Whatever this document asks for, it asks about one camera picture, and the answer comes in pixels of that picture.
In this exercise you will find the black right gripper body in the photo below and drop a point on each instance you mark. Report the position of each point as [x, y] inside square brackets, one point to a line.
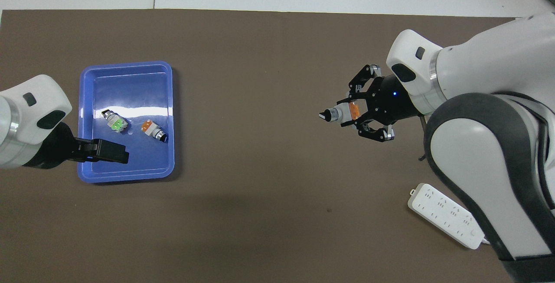
[392, 101]

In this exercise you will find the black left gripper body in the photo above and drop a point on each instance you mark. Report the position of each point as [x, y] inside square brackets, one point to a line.
[54, 151]

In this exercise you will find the orange switch with black knob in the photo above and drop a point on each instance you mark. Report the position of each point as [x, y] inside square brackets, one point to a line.
[340, 112]

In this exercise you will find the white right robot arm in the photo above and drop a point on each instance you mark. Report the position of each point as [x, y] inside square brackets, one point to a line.
[485, 144]

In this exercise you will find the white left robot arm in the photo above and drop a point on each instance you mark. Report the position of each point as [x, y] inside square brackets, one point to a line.
[26, 118]

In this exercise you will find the blue plastic tray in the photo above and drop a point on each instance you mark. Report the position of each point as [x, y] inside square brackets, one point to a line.
[125, 170]

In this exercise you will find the white power strip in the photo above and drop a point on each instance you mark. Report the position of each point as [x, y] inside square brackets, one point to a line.
[438, 209]

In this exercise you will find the brown table mat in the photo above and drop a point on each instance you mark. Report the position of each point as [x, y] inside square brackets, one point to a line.
[260, 79]

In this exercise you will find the green push button switch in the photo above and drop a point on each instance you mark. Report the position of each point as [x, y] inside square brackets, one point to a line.
[116, 123]

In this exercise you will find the orange push button switch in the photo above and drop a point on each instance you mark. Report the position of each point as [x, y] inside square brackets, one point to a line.
[151, 128]

